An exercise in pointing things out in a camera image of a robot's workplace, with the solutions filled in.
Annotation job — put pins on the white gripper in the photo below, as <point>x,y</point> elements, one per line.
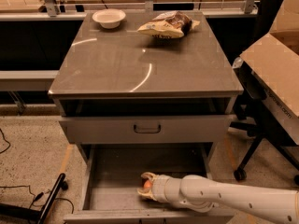
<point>161,188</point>

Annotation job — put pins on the orange fruit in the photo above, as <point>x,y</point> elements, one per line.
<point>147,184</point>

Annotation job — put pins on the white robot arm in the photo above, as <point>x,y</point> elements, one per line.
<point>198,193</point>

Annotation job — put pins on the open middle drawer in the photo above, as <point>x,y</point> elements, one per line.
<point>113,176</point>

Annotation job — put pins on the closed top drawer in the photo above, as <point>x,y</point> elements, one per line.
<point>120,130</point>

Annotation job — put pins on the grey metal drawer cabinet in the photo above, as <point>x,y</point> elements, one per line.
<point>122,73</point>

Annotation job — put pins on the black stand leg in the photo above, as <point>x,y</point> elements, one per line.
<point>38,216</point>

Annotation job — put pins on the yellow chip bag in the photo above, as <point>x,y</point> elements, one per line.
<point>169,25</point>

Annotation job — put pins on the white bowl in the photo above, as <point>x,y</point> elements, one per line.
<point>109,18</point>

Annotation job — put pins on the grey side shelf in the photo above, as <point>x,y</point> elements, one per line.
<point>26,80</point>

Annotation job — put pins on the cardboard box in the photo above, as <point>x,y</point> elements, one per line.
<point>274,60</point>

